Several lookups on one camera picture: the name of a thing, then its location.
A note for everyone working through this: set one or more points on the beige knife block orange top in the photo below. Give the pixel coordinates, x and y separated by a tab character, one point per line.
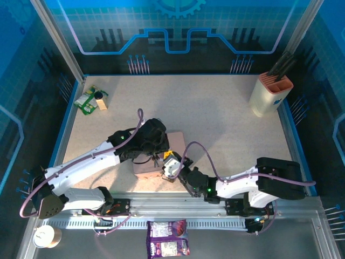
265	99

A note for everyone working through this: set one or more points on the small black round cap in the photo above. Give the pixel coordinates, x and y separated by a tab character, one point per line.
98	95

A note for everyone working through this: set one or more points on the pink wedding cartoon box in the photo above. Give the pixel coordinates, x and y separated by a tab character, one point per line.
176	141

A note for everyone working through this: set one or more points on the metal tin can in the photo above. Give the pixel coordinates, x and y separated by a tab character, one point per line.
44	236

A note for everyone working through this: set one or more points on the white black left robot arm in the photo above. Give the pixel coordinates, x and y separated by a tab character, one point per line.
81	162

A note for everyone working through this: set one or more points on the aluminium frame post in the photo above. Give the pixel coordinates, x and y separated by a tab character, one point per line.
304	24
59	43

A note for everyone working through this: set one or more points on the silver aluminium mounting rail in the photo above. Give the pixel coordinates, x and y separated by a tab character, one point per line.
172	207

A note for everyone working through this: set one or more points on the small wooden block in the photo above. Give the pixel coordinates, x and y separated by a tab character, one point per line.
102	104

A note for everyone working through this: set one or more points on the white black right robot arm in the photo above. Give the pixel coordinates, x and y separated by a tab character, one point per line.
234	186

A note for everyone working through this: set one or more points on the purple snack bag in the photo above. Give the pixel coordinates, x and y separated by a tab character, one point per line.
167	240

